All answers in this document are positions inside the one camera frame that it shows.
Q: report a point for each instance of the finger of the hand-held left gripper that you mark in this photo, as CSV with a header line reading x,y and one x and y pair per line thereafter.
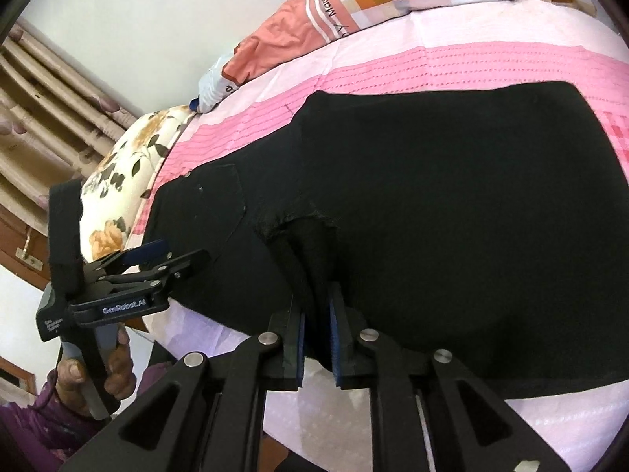
x,y
147,250
182,265

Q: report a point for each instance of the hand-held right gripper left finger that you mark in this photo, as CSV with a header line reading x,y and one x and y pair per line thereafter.
x,y
300,354

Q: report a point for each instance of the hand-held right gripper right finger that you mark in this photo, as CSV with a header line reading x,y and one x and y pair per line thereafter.
x,y
336,349

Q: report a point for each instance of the black pants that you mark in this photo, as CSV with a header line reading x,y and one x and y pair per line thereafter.
x,y
442,206

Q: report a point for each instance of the person's left forearm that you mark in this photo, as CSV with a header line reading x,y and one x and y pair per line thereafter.
x,y
34,418

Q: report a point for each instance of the person's left hand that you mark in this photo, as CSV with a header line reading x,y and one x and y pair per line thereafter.
x,y
123,368

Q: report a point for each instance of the floral pillow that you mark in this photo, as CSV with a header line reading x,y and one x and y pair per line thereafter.
x,y
132,157

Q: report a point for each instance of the striped brown curtain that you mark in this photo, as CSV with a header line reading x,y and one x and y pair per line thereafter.
x,y
49,108

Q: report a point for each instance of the light blue plastic packet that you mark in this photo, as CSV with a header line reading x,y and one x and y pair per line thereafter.
x,y
214,86

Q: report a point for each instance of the pink checked bedsheet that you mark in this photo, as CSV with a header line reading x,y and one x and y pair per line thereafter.
x,y
393,69

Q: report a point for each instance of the wooden bed frame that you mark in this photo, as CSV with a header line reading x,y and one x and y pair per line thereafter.
x,y
24,275

